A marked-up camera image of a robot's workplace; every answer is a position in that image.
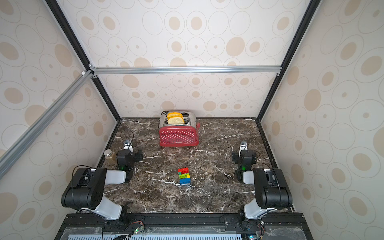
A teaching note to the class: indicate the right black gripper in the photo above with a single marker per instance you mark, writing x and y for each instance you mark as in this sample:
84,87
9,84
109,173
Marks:
240,174

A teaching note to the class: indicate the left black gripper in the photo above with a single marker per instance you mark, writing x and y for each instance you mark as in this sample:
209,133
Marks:
136,158

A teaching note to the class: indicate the lime green lego brick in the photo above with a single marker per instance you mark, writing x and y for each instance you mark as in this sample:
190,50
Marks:
183,177

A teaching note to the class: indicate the red lego brick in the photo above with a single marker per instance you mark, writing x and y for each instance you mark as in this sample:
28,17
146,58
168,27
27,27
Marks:
184,170

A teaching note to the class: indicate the blue lego brick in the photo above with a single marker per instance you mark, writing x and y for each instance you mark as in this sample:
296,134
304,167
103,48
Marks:
185,181

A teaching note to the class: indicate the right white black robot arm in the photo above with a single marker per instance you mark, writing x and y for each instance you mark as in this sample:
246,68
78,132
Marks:
272,192

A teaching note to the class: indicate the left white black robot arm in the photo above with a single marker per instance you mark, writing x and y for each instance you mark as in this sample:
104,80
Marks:
86,188

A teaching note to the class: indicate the small brown liquid bottle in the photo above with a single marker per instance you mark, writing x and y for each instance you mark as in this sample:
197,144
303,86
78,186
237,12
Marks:
110,157

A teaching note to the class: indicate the red polka dot toaster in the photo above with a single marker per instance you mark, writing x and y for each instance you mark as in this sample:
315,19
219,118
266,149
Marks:
185,135

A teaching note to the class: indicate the front yellow toast slice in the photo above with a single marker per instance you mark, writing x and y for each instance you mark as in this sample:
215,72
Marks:
176,120

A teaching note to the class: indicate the yellow toast slice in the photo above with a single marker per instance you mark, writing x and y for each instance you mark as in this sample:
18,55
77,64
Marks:
176,120
174,114

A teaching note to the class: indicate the back yellow toast slice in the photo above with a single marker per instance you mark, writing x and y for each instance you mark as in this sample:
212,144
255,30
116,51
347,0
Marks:
174,114

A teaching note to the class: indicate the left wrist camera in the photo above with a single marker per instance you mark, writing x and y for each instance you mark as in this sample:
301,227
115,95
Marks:
128,145

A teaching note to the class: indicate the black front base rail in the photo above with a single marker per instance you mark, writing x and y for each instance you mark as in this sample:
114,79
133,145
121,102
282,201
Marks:
151,226

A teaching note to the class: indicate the horizontal aluminium back rail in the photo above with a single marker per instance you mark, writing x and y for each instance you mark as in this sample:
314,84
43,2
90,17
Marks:
185,70

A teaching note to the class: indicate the diagonal aluminium left rail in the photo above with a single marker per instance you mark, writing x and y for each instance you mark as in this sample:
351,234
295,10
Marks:
10,157

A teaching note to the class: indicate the left black corner post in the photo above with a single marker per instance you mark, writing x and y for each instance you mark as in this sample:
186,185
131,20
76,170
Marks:
73,40

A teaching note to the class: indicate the black corner post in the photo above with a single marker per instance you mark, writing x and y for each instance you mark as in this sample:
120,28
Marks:
73,40
302,28

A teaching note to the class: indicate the right black corner post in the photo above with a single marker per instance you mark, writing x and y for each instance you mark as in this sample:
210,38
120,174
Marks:
302,28

